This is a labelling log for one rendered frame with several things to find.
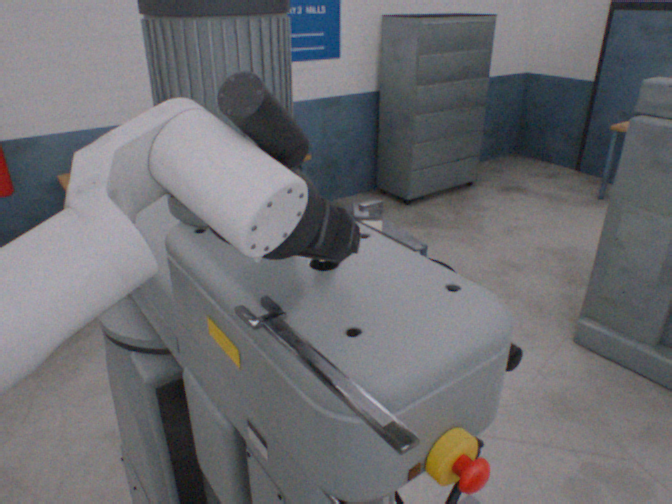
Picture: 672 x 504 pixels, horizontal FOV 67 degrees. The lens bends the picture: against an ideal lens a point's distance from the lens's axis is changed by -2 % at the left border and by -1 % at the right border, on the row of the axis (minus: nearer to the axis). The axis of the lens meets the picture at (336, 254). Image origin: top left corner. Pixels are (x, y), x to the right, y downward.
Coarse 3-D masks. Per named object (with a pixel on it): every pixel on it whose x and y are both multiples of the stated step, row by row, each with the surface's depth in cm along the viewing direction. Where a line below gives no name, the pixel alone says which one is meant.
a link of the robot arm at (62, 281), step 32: (64, 224) 30; (0, 256) 28; (32, 256) 28; (64, 256) 29; (96, 256) 29; (0, 288) 27; (32, 288) 28; (64, 288) 28; (96, 288) 30; (0, 320) 26; (32, 320) 28; (64, 320) 29; (0, 352) 27; (32, 352) 28; (0, 384) 27
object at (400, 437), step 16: (272, 304) 54; (256, 320) 51; (272, 320) 51; (272, 336) 50; (288, 336) 49; (304, 352) 47; (320, 368) 45; (336, 368) 45; (336, 384) 43; (352, 384) 43; (352, 400) 41; (368, 400) 41; (368, 416) 40; (384, 416) 40; (384, 432) 38; (400, 432) 38; (400, 448) 37
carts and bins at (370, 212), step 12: (360, 204) 335; (372, 204) 336; (360, 216) 329; (372, 216) 340; (384, 216) 352; (384, 228) 334; (396, 228) 334; (408, 240) 318; (420, 252) 313; (444, 264) 334
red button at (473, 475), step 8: (464, 456) 52; (456, 464) 51; (464, 464) 51; (472, 464) 50; (480, 464) 50; (488, 464) 51; (456, 472) 51; (464, 472) 50; (472, 472) 50; (480, 472) 50; (488, 472) 50; (464, 480) 50; (472, 480) 49; (480, 480) 50; (464, 488) 50; (472, 488) 50; (480, 488) 51
